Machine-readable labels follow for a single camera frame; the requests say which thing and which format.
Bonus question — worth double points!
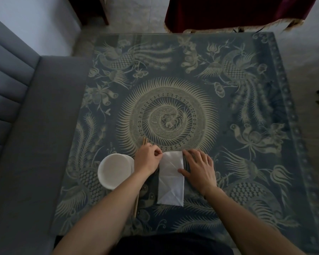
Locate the grey upholstered sofa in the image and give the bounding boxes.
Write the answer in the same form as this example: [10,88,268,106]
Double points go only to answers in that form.
[0,12,94,255]

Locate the person's left forearm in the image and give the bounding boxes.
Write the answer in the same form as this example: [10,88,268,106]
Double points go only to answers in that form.
[52,167,150,255]

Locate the blue patterned tablecloth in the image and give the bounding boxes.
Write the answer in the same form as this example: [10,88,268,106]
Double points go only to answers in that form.
[50,32,319,253]

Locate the person's left hand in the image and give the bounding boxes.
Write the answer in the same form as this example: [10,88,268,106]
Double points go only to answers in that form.
[134,143,163,176]

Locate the white paper napkin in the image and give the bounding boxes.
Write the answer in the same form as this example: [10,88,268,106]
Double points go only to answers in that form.
[156,150,186,207]

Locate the white bowl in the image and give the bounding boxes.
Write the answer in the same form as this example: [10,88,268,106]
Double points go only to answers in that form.
[97,153,135,191]

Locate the dark red fringed cloth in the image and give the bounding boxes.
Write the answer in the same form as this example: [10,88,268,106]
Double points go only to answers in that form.
[164,0,319,34]

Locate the person's right hand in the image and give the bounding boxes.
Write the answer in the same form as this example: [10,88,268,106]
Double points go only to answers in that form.
[178,149,218,196]

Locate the person's right forearm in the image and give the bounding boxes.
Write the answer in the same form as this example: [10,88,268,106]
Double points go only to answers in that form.
[204,187,307,255]

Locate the wooden chopstick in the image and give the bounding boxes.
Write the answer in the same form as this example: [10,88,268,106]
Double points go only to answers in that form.
[132,138,146,219]

